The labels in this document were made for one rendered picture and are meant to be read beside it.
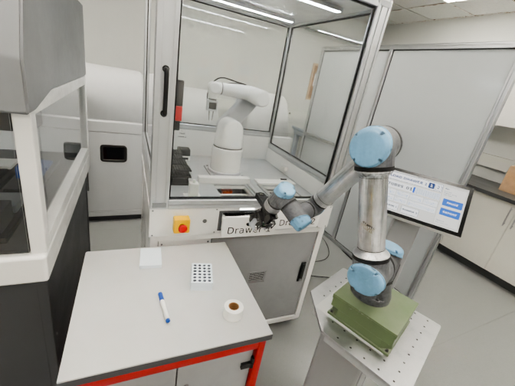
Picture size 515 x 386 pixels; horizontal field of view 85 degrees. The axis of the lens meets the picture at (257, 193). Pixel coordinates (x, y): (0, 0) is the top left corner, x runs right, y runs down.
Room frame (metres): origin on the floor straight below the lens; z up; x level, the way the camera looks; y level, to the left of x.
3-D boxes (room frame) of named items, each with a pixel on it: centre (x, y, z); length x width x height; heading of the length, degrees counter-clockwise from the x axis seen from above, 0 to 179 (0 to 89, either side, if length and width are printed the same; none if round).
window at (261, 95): (1.35, 0.01, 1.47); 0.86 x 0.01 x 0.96; 116
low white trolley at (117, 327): (0.86, 0.27, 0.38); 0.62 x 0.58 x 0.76; 116
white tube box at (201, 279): (0.94, 0.16, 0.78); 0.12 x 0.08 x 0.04; 15
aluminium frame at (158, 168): (1.76, 0.21, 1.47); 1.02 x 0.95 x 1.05; 116
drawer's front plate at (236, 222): (1.26, 0.01, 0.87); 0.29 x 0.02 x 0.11; 116
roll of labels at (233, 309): (0.79, 0.01, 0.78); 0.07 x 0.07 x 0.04
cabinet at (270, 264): (1.76, 0.20, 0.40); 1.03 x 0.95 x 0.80; 116
